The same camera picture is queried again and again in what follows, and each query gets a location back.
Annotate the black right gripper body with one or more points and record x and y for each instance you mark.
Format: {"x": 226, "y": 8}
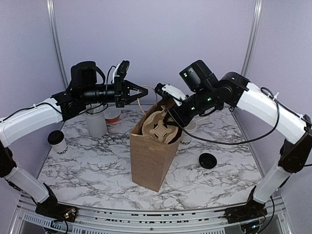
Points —
{"x": 203, "y": 101}

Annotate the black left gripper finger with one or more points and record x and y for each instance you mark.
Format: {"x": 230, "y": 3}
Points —
{"x": 134, "y": 87}
{"x": 129, "y": 99}

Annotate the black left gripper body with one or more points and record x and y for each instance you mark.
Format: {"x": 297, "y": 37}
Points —
{"x": 114, "y": 94}

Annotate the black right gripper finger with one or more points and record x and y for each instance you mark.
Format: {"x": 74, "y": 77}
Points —
{"x": 165, "y": 120}
{"x": 175, "y": 120}

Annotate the brown paper bag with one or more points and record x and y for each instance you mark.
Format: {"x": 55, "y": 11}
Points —
{"x": 150, "y": 159}

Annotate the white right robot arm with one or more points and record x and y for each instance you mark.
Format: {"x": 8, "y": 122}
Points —
{"x": 296, "y": 128}

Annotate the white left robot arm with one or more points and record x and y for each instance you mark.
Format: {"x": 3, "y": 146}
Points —
{"x": 21, "y": 125}

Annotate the orange white bowl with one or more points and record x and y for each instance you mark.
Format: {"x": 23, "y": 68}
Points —
{"x": 112, "y": 115}

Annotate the white utensil holder cup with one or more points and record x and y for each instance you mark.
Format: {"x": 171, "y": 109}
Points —
{"x": 96, "y": 124}

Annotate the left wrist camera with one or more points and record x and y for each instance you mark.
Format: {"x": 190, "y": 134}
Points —
{"x": 120, "y": 71}

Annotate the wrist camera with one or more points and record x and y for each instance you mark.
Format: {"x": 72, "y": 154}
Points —
{"x": 176, "y": 94}
{"x": 120, "y": 71}

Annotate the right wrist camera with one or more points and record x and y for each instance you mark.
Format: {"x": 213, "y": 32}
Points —
{"x": 176, "y": 94}

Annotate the left aluminium corner post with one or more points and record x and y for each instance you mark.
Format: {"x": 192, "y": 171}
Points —
{"x": 56, "y": 43}

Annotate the aluminium corner post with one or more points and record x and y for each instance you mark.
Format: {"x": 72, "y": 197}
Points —
{"x": 258, "y": 4}
{"x": 56, "y": 43}

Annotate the right aluminium corner post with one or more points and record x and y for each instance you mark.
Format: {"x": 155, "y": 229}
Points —
{"x": 258, "y": 4}

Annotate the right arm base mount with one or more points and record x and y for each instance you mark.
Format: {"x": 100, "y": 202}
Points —
{"x": 252, "y": 209}

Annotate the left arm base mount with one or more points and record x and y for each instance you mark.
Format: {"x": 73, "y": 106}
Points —
{"x": 53, "y": 209}

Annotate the aluminium front rail frame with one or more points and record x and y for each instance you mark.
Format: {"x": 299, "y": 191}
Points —
{"x": 90, "y": 220}

